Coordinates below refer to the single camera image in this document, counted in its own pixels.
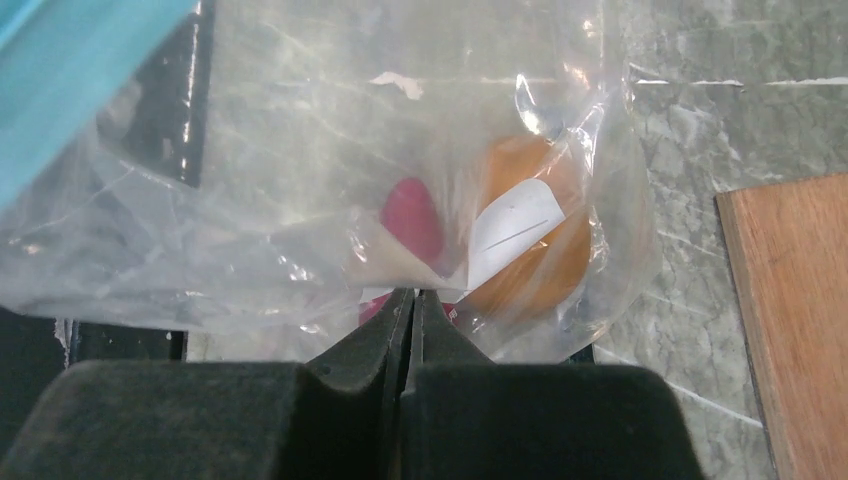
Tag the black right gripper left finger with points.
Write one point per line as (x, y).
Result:
(330, 418)

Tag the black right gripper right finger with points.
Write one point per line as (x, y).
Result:
(463, 416)

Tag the clear zip top bag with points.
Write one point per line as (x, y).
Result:
(316, 109)

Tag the magenta fake sweet potato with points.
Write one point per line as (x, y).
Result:
(404, 248)

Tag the wooden board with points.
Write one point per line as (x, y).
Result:
(787, 246)

